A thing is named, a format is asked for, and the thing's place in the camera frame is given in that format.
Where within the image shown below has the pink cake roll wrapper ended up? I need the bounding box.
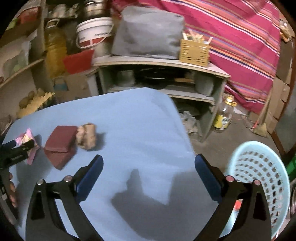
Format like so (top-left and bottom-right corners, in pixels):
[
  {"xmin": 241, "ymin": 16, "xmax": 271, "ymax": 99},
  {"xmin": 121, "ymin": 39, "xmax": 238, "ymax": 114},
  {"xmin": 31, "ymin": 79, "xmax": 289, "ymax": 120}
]
[{"xmin": 15, "ymin": 128, "xmax": 40, "ymax": 165}]

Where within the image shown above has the green trash bin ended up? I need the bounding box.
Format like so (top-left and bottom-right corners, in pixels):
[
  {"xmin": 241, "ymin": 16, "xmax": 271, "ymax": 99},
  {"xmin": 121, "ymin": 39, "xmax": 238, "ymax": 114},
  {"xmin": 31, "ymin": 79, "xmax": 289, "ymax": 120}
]
[{"xmin": 286, "ymin": 155, "xmax": 296, "ymax": 182}]

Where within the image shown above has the person's hand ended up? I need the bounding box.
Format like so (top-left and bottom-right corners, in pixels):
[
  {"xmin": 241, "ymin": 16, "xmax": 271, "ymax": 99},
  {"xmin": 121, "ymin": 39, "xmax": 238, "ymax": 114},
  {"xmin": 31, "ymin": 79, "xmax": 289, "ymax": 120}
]
[{"xmin": 6, "ymin": 172, "xmax": 18, "ymax": 208}]

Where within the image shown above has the yellow egg tray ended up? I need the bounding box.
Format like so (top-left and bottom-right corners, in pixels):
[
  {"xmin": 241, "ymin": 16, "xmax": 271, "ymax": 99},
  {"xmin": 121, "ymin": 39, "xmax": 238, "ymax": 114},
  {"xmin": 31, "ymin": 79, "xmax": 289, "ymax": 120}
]
[{"xmin": 16, "ymin": 92, "xmax": 55, "ymax": 119}]

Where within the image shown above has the maroon small box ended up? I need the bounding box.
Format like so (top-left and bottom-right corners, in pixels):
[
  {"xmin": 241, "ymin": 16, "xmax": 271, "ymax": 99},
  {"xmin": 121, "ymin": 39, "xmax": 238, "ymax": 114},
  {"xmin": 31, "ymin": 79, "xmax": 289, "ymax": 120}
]
[{"xmin": 43, "ymin": 126, "xmax": 78, "ymax": 170}]

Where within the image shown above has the light blue plastic basket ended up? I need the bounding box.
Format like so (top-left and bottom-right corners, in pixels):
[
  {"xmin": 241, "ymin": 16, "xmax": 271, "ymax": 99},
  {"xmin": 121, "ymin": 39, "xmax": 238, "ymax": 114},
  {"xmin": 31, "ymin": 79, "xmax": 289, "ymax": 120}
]
[{"xmin": 224, "ymin": 141, "xmax": 290, "ymax": 238}]

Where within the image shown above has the crumpled brown paper ball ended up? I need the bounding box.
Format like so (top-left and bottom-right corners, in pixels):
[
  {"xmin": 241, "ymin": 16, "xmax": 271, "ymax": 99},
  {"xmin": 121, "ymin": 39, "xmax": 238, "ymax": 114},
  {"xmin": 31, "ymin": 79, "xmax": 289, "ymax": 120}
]
[{"xmin": 76, "ymin": 123, "xmax": 96, "ymax": 151}]

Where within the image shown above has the cardboard box under basin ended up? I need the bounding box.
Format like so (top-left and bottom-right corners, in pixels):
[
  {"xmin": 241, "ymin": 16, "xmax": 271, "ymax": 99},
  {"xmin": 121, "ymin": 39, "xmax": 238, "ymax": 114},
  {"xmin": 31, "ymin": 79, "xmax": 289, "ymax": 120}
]
[{"xmin": 53, "ymin": 69, "xmax": 99, "ymax": 103}]

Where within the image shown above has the straw broom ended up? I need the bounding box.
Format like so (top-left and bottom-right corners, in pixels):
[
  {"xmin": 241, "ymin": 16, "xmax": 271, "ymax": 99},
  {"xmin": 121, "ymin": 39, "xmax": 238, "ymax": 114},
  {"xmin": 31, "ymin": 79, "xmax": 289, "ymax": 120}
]
[{"xmin": 251, "ymin": 90, "xmax": 272, "ymax": 138}]

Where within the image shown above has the cooking oil bottle on floor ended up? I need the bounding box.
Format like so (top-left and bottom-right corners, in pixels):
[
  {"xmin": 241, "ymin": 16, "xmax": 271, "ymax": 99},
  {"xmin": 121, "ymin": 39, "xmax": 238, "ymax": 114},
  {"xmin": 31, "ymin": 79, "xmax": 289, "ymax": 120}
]
[{"xmin": 213, "ymin": 94, "xmax": 237, "ymax": 132}]

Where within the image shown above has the red plastic basin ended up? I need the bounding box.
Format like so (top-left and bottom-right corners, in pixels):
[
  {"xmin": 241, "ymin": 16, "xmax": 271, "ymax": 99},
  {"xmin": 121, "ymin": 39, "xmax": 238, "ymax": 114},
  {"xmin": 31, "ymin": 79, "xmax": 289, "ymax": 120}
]
[{"xmin": 63, "ymin": 50, "xmax": 94, "ymax": 74}]

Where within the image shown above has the yellow oil jug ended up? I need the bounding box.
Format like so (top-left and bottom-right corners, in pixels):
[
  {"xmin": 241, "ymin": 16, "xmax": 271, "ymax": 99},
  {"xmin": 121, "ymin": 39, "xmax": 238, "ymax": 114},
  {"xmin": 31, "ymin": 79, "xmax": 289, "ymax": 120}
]
[{"xmin": 45, "ymin": 19, "xmax": 67, "ymax": 78}]

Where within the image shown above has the white plastic bucket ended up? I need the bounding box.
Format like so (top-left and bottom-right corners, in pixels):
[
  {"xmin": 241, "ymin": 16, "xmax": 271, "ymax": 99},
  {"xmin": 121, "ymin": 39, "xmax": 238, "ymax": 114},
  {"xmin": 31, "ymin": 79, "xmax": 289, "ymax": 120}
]
[{"xmin": 76, "ymin": 17, "xmax": 114, "ymax": 50}]

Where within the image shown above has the low white shelf cabinet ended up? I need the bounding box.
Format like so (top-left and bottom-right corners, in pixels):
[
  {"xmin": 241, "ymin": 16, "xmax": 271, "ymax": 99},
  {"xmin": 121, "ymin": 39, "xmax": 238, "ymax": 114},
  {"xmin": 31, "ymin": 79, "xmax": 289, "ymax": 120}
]
[{"xmin": 93, "ymin": 56, "xmax": 230, "ymax": 142}]

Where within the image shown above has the steel cooking pot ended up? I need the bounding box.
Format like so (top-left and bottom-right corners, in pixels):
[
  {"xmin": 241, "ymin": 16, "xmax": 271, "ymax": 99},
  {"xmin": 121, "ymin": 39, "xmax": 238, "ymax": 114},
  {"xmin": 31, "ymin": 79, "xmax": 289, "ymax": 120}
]
[{"xmin": 77, "ymin": 0, "xmax": 111, "ymax": 20}]

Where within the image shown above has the grey fabric cover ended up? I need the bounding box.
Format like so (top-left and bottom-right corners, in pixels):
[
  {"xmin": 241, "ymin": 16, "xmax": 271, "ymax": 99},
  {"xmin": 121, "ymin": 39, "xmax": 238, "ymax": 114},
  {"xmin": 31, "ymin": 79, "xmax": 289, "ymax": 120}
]
[{"xmin": 111, "ymin": 6, "xmax": 185, "ymax": 60}]

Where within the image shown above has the yellow utensil holder box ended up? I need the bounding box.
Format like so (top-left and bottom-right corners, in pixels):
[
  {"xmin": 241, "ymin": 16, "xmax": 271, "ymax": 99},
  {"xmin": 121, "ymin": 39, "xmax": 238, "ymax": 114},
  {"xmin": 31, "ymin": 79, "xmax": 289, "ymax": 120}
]
[{"xmin": 179, "ymin": 29, "xmax": 213, "ymax": 67}]

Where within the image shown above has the red striped hanging cloth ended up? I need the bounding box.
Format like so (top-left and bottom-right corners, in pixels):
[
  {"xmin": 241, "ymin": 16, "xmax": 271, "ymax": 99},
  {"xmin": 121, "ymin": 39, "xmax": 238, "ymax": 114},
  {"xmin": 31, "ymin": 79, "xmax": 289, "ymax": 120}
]
[{"xmin": 111, "ymin": 0, "xmax": 280, "ymax": 113}]

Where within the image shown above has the wooden wall shelf unit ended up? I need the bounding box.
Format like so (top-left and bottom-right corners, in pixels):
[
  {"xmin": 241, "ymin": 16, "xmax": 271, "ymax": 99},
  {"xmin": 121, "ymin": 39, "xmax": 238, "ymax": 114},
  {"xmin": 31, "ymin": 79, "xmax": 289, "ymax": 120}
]
[{"xmin": 0, "ymin": 0, "xmax": 56, "ymax": 121}]

